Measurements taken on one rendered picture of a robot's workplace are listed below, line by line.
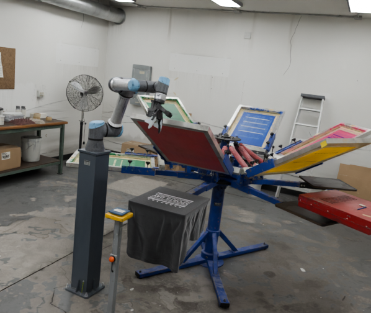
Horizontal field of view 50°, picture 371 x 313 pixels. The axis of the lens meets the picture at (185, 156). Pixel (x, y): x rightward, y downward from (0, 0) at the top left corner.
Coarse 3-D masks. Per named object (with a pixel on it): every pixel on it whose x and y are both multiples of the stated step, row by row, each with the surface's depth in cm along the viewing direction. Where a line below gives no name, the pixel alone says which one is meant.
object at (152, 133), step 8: (144, 128) 289; (152, 128) 284; (168, 128) 274; (152, 136) 300; (160, 136) 294; (168, 136) 289; (160, 144) 311; (168, 144) 305; (176, 144) 299; (168, 152) 323; (176, 152) 317; (184, 152) 310; (176, 160) 336; (184, 160) 329
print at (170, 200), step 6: (150, 198) 294; (156, 198) 296; (162, 198) 297; (168, 198) 299; (174, 198) 301; (180, 198) 302; (168, 204) 285; (174, 204) 287; (180, 204) 288; (186, 204) 290
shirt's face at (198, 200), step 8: (152, 192) 309; (160, 192) 312; (168, 192) 314; (176, 192) 317; (136, 200) 286; (144, 200) 288; (192, 200) 301; (200, 200) 304; (160, 208) 276; (168, 208) 278; (176, 208) 279; (184, 208) 281; (192, 208) 283
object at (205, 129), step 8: (136, 120) 280; (144, 120) 276; (168, 120) 269; (176, 120) 267; (184, 128) 265; (192, 128) 261; (200, 128) 259; (208, 128) 258; (208, 136) 264; (216, 144) 277; (160, 152) 330; (216, 152) 287; (168, 160) 344; (224, 168) 315
